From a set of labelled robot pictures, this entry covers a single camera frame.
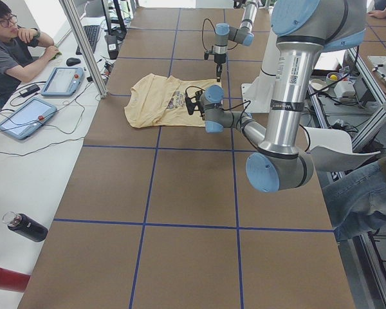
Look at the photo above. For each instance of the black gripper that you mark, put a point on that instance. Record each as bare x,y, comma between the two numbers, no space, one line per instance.
200,109
218,59

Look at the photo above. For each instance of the yellow long sleeve shirt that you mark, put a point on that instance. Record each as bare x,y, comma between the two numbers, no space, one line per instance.
160,101

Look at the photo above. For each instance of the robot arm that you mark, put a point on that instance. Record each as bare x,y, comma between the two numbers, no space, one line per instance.
304,30
241,35

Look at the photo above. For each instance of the black keyboard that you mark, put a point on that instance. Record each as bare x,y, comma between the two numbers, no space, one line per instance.
92,33

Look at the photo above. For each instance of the black computer mouse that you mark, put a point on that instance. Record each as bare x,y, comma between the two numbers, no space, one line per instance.
72,61

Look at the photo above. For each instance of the upper blue teach pendant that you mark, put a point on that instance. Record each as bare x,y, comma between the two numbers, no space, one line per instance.
63,82

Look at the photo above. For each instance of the blue teach pendant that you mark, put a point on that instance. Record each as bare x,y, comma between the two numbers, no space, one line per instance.
63,82
26,120

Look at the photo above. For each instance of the lower blue teach pendant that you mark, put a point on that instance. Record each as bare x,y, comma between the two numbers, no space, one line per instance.
26,120

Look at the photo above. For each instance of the person leg in jeans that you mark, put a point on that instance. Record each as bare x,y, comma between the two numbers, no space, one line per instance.
356,203

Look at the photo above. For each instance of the seated person in grey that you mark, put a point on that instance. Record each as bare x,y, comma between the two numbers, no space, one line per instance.
24,53

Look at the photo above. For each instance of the black water bottle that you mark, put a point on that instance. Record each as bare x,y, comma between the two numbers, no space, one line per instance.
25,226

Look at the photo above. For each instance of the red water bottle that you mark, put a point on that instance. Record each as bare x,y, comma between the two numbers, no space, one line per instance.
13,281

